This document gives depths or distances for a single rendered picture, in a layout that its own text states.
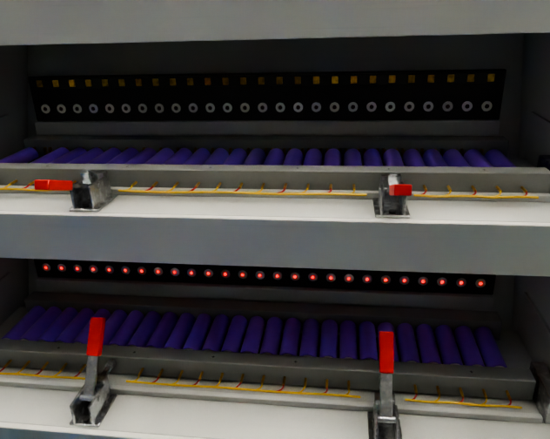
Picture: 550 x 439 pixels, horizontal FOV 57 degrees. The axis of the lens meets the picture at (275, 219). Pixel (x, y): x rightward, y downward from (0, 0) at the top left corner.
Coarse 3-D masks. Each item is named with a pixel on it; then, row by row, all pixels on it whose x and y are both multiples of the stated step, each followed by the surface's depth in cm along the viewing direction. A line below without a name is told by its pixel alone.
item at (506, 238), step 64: (0, 128) 60; (64, 128) 61; (128, 128) 60; (192, 128) 59; (256, 128) 58; (320, 128) 57; (384, 128) 56; (448, 128) 56; (0, 256) 46; (64, 256) 46; (128, 256) 45; (192, 256) 44; (256, 256) 43; (320, 256) 42; (384, 256) 42; (448, 256) 41; (512, 256) 40
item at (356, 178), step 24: (0, 168) 49; (24, 168) 49; (48, 168) 49; (72, 168) 48; (96, 168) 48; (120, 168) 48; (144, 168) 48; (168, 168) 47; (192, 168) 47; (216, 168) 47; (240, 168) 47; (264, 168) 46; (288, 168) 46; (312, 168) 46; (336, 168) 46; (360, 168) 46; (384, 168) 45; (408, 168) 45; (432, 168) 45; (456, 168) 45; (480, 168) 44; (504, 168) 44; (528, 168) 44; (168, 192) 46; (192, 192) 46; (216, 192) 45; (240, 192) 45; (264, 192) 45; (288, 192) 45; (312, 192) 44; (336, 192) 44
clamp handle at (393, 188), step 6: (390, 180) 41; (396, 180) 41; (390, 186) 37; (396, 186) 35; (402, 186) 35; (408, 186) 34; (390, 192) 37; (396, 192) 35; (402, 192) 35; (408, 192) 35
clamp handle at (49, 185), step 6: (84, 174) 44; (90, 174) 44; (36, 180) 38; (42, 180) 38; (48, 180) 38; (54, 180) 39; (60, 180) 40; (66, 180) 40; (84, 180) 45; (90, 180) 45; (36, 186) 38; (42, 186) 38; (48, 186) 38; (54, 186) 39; (60, 186) 39; (66, 186) 40; (72, 186) 41; (78, 186) 42; (84, 186) 43
